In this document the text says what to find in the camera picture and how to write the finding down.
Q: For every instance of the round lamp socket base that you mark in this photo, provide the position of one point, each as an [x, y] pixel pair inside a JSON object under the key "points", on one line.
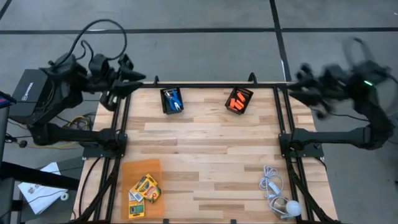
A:
{"points": [[280, 206]]}

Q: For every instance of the black cardboard box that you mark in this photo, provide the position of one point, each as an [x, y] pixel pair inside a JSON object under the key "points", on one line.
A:
{"points": [[28, 90]]}

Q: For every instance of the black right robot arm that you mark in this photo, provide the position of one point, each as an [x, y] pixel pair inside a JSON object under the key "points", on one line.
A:
{"points": [[363, 124]]}

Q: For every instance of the blue screen device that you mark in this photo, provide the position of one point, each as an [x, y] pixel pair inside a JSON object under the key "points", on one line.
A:
{"points": [[6, 100]]}

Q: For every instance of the white light bulb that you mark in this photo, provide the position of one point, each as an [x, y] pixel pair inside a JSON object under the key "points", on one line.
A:
{"points": [[293, 208]]}

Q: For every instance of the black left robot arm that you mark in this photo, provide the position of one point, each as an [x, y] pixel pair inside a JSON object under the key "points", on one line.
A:
{"points": [[62, 93]]}

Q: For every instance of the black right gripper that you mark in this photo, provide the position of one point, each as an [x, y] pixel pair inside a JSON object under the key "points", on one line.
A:
{"points": [[329, 84]]}

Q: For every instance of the white paper sheet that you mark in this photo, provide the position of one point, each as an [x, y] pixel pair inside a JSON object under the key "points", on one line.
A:
{"points": [[40, 196]]}

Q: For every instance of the black plastic mesh basket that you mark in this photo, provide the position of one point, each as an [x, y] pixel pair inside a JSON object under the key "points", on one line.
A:
{"points": [[164, 107], [247, 93]]}

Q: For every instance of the translucent orange plastic bin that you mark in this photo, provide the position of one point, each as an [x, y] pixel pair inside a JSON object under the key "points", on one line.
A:
{"points": [[146, 168]]}

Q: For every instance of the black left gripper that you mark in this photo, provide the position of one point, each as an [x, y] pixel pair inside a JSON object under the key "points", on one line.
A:
{"points": [[107, 77]]}

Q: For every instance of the black plug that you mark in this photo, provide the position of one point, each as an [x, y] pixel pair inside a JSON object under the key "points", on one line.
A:
{"points": [[22, 143]]}

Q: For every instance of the black side desk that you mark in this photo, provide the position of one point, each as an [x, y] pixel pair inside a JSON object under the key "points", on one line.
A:
{"points": [[37, 175]]}

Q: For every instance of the white tape roll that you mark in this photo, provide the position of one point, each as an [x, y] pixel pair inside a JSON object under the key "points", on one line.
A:
{"points": [[64, 196]]}

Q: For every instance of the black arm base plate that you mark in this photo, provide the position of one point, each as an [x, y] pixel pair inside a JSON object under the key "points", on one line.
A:
{"points": [[93, 152], [311, 153]]}

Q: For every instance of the black table clamp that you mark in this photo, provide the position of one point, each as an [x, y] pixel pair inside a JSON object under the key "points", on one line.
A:
{"points": [[166, 221], [156, 80], [252, 74], [233, 221]]}

